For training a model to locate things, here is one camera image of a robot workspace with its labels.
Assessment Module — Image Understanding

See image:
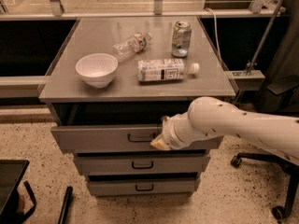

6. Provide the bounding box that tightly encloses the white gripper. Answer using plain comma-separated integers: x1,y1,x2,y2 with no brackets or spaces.
150,112,200,151

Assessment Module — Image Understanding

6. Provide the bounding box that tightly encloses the grey top drawer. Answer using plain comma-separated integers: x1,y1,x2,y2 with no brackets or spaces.
50,124,224,155

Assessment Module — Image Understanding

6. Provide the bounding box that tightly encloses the grey drawer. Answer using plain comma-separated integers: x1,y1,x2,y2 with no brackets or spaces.
88,177,200,196
74,153,210,175
50,124,224,155

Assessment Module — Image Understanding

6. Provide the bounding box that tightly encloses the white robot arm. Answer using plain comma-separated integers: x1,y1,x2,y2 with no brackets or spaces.
151,97,299,165

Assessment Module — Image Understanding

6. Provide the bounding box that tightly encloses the grey middle drawer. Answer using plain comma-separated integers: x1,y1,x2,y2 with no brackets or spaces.
74,153,210,175

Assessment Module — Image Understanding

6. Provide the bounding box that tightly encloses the grey bottom drawer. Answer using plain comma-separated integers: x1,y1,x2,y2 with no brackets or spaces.
88,177,200,196

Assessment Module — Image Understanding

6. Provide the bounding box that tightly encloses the grey drawer cabinet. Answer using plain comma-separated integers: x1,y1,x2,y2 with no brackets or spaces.
39,16,235,186

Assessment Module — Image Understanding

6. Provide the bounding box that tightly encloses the white labelled drink bottle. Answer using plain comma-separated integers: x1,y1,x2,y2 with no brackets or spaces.
137,58,200,82

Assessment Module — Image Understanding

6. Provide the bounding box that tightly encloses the clear crushed water bottle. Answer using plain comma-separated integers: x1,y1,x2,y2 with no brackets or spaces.
113,32,152,62

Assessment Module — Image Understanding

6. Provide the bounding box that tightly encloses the white bowl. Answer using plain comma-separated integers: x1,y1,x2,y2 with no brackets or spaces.
76,53,119,88

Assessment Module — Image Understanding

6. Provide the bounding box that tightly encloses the green soda can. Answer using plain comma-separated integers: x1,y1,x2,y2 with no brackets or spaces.
171,21,192,58

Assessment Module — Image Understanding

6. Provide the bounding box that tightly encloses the metal clamp stand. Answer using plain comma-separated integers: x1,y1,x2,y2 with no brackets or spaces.
226,0,284,92

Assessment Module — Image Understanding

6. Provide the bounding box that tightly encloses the black office chair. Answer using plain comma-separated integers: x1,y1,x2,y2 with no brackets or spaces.
230,75,299,224

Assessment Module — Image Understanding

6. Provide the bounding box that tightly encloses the black bar on floor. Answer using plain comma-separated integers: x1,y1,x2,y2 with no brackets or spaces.
57,186,73,224

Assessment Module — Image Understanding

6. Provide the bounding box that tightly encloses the black side table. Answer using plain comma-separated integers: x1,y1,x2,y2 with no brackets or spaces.
0,160,36,224

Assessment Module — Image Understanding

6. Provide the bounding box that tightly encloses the white cable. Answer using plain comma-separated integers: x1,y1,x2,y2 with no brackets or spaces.
204,7,223,65

